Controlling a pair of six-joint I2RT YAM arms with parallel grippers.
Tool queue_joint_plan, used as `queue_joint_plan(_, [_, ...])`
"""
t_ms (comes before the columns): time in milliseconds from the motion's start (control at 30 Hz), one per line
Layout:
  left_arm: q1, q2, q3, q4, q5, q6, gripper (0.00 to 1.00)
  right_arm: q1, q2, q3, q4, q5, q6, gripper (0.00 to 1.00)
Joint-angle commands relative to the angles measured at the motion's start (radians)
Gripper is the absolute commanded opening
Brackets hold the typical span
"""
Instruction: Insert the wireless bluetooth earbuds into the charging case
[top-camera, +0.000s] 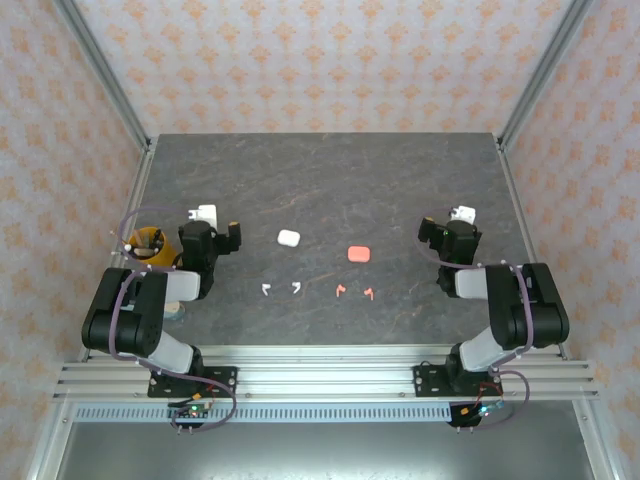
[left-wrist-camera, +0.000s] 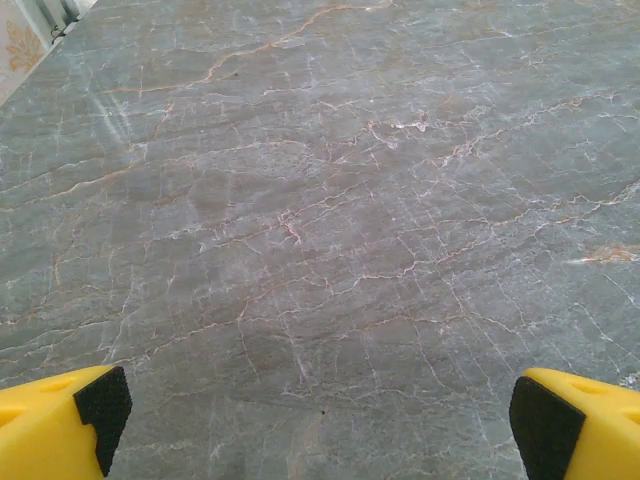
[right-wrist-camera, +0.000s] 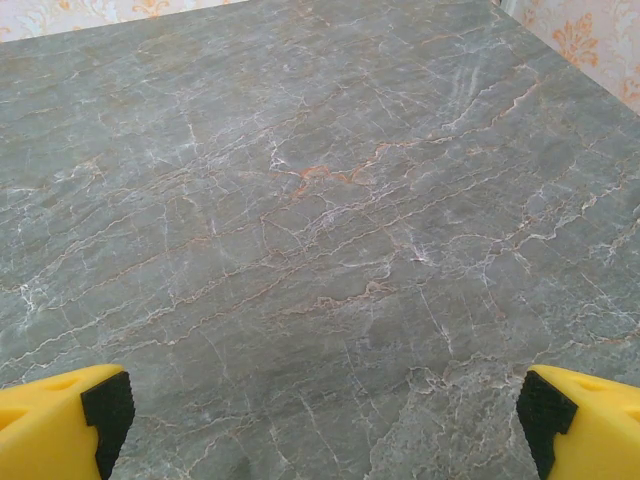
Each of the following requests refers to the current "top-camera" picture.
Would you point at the white earbud charging case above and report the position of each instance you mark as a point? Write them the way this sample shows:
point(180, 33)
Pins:
point(288, 238)

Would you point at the pink earbud charging case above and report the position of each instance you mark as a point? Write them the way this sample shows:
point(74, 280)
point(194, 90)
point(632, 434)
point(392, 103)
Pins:
point(359, 254)

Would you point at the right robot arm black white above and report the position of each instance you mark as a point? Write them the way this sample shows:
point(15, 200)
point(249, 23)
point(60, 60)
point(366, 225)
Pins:
point(525, 310)

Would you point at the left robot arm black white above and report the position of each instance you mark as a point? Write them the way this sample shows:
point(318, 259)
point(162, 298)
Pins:
point(125, 310)

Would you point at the yellow pen cup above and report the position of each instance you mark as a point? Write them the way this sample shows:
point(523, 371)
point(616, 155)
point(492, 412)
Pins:
point(160, 257)

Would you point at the black marker pen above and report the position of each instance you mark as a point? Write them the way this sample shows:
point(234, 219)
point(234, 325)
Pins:
point(157, 242)

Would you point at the wooden stick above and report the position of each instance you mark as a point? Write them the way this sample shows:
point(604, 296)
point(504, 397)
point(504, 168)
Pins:
point(174, 306)

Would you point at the white-tipped pen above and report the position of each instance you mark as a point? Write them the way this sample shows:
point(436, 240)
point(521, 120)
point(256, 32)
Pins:
point(129, 247)

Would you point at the grey-green block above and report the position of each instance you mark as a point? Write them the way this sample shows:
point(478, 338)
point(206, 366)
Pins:
point(177, 315)

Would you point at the green controller circuit board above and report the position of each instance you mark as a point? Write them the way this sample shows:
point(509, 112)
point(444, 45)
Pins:
point(192, 411)
point(482, 411)

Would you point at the grey metal panel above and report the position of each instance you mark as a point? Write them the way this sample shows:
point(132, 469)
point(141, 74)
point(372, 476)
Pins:
point(325, 450)

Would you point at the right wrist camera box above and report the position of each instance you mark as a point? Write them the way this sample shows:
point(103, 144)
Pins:
point(465, 214)

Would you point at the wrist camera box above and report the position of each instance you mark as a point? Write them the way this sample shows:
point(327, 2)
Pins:
point(206, 212)
point(465, 214)

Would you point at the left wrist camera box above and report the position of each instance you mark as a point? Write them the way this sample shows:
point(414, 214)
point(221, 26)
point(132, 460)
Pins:
point(206, 212)

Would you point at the aluminium table side rail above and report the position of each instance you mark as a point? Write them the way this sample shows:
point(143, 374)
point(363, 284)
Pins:
point(134, 200)
point(517, 200)

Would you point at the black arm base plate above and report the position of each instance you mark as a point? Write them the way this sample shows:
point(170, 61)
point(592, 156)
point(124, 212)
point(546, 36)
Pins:
point(425, 382)
point(225, 382)

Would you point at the black board bracket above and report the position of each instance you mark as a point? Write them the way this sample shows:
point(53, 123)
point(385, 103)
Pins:
point(462, 422)
point(190, 426)

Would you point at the aluminium mounting rail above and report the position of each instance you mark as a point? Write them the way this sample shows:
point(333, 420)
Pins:
point(325, 380)

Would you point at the aluminium frame post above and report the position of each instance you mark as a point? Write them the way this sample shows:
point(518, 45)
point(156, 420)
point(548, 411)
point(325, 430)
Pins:
point(545, 70)
point(106, 70)

